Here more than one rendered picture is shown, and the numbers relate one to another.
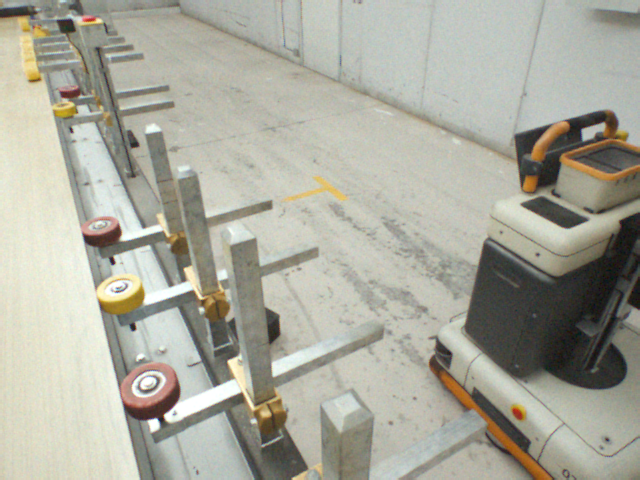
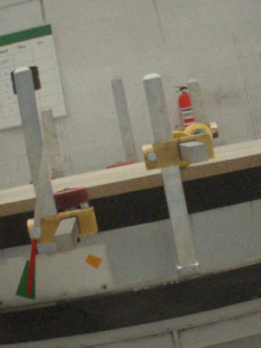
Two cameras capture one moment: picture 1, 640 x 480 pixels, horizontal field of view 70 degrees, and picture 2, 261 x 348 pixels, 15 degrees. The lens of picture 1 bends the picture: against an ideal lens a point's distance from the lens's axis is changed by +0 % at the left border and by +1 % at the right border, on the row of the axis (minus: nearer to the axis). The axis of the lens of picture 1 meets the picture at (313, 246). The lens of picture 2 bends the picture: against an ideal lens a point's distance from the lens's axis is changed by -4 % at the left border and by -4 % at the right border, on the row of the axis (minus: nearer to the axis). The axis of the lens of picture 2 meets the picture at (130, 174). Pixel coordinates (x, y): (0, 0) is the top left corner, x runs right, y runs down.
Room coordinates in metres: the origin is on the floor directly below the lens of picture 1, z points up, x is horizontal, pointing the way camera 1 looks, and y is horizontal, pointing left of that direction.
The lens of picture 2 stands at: (3.04, -0.73, 1.02)
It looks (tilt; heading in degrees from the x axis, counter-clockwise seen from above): 3 degrees down; 117
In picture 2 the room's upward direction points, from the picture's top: 11 degrees counter-clockwise
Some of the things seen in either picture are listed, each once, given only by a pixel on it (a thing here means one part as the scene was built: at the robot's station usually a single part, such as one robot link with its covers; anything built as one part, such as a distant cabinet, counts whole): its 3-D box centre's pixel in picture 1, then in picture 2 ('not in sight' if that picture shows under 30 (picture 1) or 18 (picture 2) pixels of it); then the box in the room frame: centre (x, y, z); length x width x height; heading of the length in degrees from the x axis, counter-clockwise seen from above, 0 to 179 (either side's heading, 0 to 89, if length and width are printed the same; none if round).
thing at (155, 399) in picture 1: (156, 405); not in sight; (0.43, 0.24, 0.85); 0.08 x 0.08 x 0.11
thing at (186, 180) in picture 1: (207, 281); not in sight; (0.69, 0.21, 0.88); 0.04 x 0.04 x 0.48; 28
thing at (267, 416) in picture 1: (256, 392); not in sight; (0.49, 0.10, 0.81); 0.14 x 0.06 x 0.05; 28
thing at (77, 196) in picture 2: (72, 100); (71, 215); (2.00, 1.02, 0.85); 0.08 x 0.08 x 0.11
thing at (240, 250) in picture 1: (256, 361); not in sight; (0.47, 0.09, 0.90); 0.04 x 0.04 x 0.48; 28
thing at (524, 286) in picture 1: (579, 263); not in sight; (1.08, -0.80, 0.59); 0.55 x 0.34 x 0.83; 117
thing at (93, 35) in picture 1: (93, 34); not in sight; (1.56, 0.67, 1.18); 0.07 x 0.07 x 0.08; 28
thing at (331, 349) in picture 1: (277, 374); not in sight; (0.52, 0.07, 0.80); 0.43 x 0.03 x 0.04; 118
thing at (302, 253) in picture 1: (225, 280); not in sight; (0.74, 0.19, 0.84); 0.43 x 0.03 x 0.04; 118
